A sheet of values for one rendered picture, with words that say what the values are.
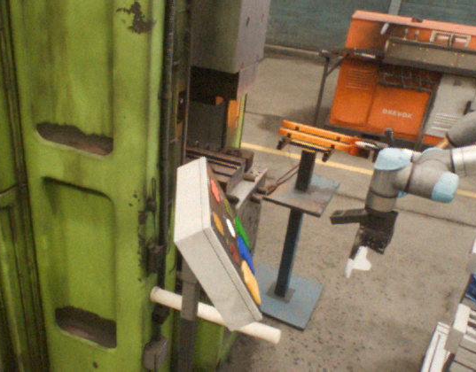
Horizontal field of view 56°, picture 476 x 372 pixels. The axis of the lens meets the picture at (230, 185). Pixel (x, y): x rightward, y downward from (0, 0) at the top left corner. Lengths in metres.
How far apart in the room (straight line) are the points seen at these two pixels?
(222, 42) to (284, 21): 7.88
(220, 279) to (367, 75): 4.26
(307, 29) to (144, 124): 8.05
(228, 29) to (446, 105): 4.02
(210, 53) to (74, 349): 1.22
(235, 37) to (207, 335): 1.19
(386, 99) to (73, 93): 4.10
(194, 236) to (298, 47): 8.44
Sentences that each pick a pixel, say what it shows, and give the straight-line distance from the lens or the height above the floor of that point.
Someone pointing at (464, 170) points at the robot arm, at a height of 1.25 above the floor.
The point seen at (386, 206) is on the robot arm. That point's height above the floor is 1.15.
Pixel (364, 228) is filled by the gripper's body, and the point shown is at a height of 1.07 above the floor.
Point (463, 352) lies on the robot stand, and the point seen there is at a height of 0.71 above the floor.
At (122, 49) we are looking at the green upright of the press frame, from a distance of 1.20.
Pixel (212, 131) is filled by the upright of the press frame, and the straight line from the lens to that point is 1.88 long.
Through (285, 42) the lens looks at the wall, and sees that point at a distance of 9.25.
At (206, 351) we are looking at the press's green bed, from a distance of 2.00.
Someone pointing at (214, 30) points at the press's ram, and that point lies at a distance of 1.36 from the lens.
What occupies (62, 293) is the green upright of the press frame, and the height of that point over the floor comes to 0.49.
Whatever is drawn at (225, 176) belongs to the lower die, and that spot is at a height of 0.98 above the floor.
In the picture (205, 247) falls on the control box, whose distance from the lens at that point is 0.90.
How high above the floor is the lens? 1.67
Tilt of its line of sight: 27 degrees down
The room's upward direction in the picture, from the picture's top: 7 degrees clockwise
